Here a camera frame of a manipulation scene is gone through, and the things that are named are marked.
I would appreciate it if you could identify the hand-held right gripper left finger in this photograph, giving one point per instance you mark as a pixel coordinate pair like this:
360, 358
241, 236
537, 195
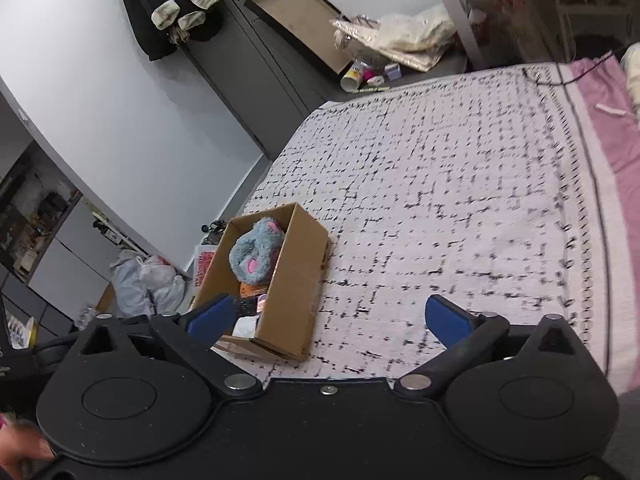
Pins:
212, 319

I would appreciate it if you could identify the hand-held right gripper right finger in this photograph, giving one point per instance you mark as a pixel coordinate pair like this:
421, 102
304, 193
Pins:
447, 322

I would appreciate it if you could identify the white soft packet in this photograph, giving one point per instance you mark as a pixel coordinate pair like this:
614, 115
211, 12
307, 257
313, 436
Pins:
244, 328

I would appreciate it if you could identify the black cloth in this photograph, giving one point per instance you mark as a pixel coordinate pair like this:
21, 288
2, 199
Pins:
245, 306

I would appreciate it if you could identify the grey-blue fluffy plush toy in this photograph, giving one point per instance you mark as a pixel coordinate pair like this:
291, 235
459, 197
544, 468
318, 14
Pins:
255, 255

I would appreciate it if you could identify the brown cardboard box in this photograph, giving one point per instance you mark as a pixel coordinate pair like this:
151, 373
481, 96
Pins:
292, 290

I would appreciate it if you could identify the person's left hand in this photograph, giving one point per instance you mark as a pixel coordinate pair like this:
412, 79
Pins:
20, 445

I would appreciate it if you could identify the burger plush toy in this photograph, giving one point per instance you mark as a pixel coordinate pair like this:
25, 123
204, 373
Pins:
246, 288

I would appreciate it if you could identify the red-print plastic bag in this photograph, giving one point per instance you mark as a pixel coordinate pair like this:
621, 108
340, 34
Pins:
205, 262

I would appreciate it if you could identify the white plastic bag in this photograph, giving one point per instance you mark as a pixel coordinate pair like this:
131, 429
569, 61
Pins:
145, 285

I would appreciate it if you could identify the white black-patterned blanket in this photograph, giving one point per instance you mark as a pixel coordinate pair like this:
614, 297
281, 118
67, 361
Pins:
450, 160

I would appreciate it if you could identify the open storage shelf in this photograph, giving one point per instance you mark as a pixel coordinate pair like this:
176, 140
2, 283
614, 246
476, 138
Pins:
30, 225

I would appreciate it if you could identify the pink bedsheet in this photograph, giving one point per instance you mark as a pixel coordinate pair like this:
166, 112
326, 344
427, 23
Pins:
620, 160

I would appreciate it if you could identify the small purple container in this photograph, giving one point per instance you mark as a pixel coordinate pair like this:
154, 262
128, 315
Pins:
394, 71

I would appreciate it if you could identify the dark grey wardrobe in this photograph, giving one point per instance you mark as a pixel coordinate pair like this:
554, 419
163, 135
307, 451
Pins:
250, 60

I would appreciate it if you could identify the white tote bags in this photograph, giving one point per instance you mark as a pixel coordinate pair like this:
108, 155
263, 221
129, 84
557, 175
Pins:
400, 35

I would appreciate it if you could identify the crumpled pale green cloth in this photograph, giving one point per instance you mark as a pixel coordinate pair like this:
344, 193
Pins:
632, 77

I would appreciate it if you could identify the brown framed board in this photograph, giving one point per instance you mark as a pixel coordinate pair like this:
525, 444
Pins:
300, 22

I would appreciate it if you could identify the black hanging jacket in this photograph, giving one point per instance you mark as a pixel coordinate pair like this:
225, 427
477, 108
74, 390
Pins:
170, 5

